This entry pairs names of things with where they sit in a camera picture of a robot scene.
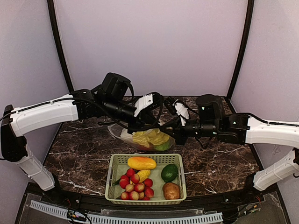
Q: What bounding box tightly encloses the green toy apple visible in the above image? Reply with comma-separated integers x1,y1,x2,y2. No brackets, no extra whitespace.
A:
154,141,171,152

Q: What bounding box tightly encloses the black right corner frame post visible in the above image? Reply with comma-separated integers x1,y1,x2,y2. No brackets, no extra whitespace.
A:
226,0,255,101

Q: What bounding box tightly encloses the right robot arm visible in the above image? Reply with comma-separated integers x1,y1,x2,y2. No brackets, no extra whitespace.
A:
160,94,299,191

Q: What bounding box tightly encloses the small yellow toy corn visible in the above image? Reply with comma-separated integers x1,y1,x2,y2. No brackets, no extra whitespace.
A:
137,169,151,182

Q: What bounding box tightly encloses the black left corner frame post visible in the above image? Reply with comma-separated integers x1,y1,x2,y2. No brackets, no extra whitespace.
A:
47,0,74,93

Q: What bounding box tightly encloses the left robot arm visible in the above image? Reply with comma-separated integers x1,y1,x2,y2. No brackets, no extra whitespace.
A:
0,73,163,191

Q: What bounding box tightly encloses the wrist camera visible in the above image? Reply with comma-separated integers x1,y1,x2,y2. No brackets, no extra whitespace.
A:
164,97,190,126
133,92,164,117

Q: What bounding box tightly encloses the red toy bell pepper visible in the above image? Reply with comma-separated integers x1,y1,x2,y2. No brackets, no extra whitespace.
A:
139,146,155,151

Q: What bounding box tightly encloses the orange yellow toy mango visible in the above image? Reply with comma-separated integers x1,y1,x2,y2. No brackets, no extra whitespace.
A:
128,156,157,170

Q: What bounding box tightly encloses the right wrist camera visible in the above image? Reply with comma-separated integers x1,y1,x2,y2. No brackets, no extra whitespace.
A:
164,97,190,126

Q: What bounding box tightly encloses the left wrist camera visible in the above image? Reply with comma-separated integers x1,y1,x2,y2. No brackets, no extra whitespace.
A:
133,92,164,117

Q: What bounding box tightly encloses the dark green toy avocado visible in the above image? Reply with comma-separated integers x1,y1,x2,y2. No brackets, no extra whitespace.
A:
161,164,178,182

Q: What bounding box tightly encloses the toy lychee fruit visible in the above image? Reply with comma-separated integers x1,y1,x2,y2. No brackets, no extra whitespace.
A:
121,192,129,200
134,182,145,193
125,184,134,193
129,191,139,200

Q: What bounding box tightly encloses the black corner frame post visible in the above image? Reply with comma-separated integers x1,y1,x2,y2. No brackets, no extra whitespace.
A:
47,0,74,93
226,0,255,101

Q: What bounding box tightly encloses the pale green plastic basket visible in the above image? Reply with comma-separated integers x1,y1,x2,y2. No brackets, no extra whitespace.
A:
104,153,187,205

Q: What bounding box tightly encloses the toy napa cabbage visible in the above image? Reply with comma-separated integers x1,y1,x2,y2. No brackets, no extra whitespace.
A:
120,129,170,147

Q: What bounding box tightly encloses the clear dotted zip top bag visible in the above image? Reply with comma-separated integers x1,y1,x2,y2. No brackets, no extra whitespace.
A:
107,124,175,152

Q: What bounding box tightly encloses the brown toy potato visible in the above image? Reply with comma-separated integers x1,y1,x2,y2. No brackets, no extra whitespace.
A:
163,182,180,200

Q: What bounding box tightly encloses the white slotted cable duct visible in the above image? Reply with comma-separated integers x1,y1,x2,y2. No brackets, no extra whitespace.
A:
29,200,224,224

